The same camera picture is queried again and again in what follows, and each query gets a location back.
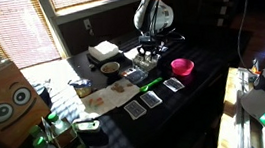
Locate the black tray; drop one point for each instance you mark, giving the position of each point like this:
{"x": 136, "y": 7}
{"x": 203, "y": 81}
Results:
{"x": 95, "y": 63}

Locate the black round object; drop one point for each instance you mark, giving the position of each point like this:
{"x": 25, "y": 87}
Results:
{"x": 45, "y": 94}

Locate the small brown bowl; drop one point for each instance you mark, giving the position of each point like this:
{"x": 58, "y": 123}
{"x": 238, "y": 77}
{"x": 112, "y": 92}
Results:
{"x": 110, "y": 68}

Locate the blue playing card stack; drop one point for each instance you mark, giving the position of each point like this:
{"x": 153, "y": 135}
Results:
{"x": 151, "y": 99}
{"x": 174, "y": 84}
{"x": 135, "y": 110}

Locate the clear container of seeds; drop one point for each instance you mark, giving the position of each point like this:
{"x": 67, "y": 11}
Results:
{"x": 146, "y": 66}

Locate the green plastic spoon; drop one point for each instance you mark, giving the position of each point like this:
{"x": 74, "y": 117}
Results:
{"x": 150, "y": 84}

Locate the pink plastic bowl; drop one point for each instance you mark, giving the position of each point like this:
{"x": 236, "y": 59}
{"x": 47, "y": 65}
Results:
{"x": 182, "y": 66}

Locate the white wall outlet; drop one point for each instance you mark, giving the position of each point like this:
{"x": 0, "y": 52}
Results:
{"x": 87, "y": 24}

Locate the white napkin stack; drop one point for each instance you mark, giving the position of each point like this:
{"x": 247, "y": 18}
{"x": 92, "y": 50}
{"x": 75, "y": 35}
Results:
{"x": 103, "y": 50}

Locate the small orange snack packet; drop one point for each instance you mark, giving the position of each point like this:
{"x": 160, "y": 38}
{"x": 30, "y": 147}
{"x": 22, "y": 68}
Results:
{"x": 127, "y": 73}

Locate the flat white napkin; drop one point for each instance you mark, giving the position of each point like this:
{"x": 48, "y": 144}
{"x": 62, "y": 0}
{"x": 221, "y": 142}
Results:
{"x": 132, "y": 54}

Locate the clear plastic container lid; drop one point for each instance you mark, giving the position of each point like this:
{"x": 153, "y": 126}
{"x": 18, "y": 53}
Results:
{"x": 138, "y": 76}

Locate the paper towel with brown bits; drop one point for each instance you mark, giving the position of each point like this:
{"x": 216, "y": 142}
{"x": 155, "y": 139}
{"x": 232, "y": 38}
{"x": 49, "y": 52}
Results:
{"x": 121, "y": 95}

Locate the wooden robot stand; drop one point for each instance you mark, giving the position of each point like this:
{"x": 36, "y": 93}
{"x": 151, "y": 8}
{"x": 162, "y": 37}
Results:
{"x": 225, "y": 137}

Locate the orange box with cartoon face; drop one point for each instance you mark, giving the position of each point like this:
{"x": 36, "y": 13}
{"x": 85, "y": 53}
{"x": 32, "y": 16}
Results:
{"x": 5, "y": 105}

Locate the small foil-lidded cup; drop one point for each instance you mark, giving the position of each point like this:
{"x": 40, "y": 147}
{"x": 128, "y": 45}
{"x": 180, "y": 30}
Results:
{"x": 82, "y": 88}

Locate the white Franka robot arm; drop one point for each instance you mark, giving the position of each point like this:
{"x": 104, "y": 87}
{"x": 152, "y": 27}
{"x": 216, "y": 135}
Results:
{"x": 144, "y": 14}

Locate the paper towel with orange candies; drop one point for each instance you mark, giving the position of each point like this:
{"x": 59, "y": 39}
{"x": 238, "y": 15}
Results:
{"x": 93, "y": 110}

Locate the white window frame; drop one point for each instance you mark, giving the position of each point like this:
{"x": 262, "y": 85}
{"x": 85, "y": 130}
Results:
{"x": 54, "y": 32}

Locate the small white device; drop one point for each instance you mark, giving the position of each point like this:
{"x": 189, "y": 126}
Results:
{"x": 86, "y": 127}

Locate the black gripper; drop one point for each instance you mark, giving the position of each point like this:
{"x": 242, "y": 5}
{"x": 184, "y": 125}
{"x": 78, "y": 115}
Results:
{"x": 150, "y": 41}

